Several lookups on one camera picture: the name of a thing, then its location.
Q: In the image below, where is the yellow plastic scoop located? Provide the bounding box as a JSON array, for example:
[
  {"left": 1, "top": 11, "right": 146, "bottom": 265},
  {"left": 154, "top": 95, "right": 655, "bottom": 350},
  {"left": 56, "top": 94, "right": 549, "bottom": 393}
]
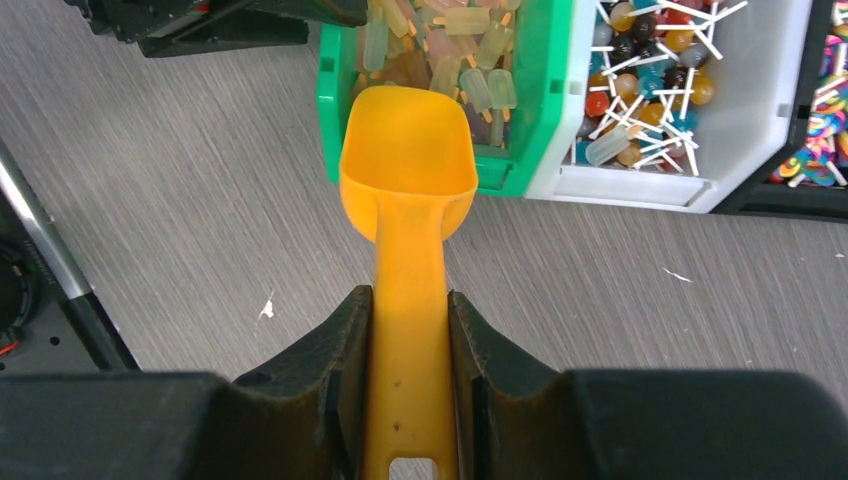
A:
[{"left": 339, "top": 85, "right": 478, "bottom": 479}]

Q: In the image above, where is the white lollipop bin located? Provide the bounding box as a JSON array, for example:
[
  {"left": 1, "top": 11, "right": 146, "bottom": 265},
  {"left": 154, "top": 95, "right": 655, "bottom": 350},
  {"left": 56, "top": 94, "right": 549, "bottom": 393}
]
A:
[{"left": 524, "top": 1, "right": 832, "bottom": 214}]

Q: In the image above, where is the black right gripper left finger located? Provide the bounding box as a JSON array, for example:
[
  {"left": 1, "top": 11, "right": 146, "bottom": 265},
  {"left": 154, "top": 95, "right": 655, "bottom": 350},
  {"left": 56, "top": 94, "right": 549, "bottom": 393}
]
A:
[{"left": 1, "top": 285, "right": 373, "bottom": 479}]

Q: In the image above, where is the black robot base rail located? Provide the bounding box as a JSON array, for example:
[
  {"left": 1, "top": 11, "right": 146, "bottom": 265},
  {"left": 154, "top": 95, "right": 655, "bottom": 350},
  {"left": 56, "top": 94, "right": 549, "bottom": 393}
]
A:
[{"left": 1, "top": 146, "right": 140, "bottom": 376}]

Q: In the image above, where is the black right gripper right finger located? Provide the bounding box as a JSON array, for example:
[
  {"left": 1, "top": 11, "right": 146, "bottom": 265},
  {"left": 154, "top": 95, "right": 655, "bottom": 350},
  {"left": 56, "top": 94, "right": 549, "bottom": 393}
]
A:
[{"left": 448, "top": 291, "right": 847, "bottom": 479}]

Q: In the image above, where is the green candy bin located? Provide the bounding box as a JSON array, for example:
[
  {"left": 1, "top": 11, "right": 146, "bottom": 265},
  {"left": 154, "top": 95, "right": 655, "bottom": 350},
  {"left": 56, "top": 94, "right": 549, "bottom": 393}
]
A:
[{"left": 316, "top": 1, "right": 574, "bottom": 197}]

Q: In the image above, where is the black swirl lollipop bin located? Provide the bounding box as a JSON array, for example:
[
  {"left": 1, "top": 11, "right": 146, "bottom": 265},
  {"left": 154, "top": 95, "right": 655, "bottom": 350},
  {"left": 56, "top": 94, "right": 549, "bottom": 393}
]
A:
[{"left": 712, "top": 1, "right": 847, "bottom": 223}]

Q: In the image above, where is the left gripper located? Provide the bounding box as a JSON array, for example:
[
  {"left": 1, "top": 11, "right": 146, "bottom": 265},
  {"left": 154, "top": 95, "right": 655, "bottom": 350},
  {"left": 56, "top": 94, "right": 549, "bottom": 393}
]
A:
[{"left": 64, "top": 0, "right": 368, "bottom": 58}]

